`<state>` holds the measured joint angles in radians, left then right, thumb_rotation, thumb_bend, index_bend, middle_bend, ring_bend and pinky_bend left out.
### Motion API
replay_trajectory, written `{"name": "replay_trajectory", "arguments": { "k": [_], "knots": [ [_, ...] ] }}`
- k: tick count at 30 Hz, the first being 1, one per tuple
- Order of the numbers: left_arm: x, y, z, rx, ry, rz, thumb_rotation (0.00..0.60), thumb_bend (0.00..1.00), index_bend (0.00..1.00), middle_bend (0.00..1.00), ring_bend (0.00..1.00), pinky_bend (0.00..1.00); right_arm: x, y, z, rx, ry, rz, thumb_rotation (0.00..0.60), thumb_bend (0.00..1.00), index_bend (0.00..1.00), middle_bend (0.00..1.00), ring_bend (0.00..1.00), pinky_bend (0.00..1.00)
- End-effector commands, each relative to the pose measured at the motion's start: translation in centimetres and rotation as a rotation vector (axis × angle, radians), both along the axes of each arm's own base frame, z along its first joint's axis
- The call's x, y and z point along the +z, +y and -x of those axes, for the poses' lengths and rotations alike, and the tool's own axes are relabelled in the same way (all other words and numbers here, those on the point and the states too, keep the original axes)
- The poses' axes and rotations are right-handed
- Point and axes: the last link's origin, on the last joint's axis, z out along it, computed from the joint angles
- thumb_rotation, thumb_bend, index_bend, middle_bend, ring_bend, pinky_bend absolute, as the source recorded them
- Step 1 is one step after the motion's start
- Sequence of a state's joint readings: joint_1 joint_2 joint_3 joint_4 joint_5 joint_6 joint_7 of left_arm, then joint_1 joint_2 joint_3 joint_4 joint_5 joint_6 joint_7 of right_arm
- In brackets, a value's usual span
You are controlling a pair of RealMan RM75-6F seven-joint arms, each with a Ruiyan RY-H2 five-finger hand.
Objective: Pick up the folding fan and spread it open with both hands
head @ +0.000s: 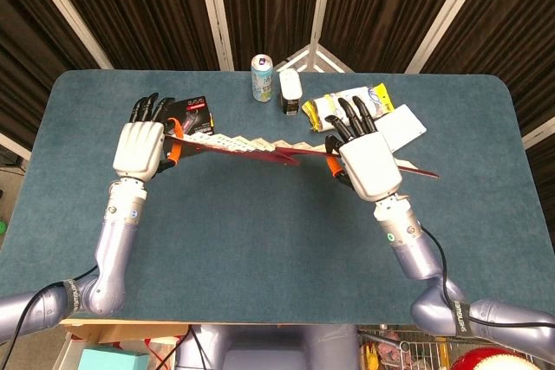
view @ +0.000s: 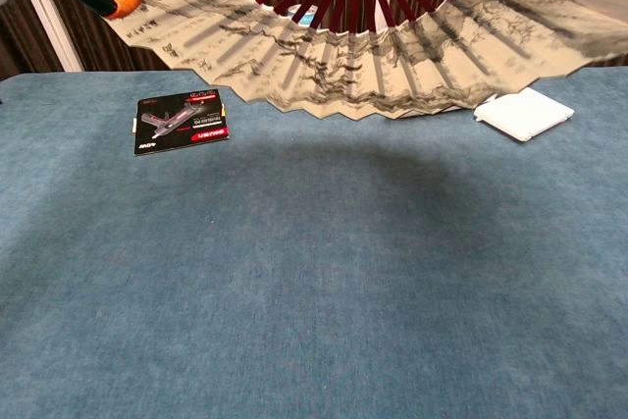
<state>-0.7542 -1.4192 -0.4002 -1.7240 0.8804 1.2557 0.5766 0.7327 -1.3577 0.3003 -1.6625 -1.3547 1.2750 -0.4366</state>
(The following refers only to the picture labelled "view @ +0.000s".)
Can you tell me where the red ribbed paper fan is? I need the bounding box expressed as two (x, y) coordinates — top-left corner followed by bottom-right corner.
(80, 0), (628, 122)

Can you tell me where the white flat plastic box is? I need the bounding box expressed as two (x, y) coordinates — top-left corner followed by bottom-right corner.
(473, 86), (576, 143)

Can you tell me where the black glue gun box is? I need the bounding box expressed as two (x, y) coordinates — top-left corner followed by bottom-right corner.
(132, 88), (232, 157)

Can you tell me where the white screen frame post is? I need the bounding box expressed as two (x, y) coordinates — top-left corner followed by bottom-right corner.
(22, 0), (83, 73)

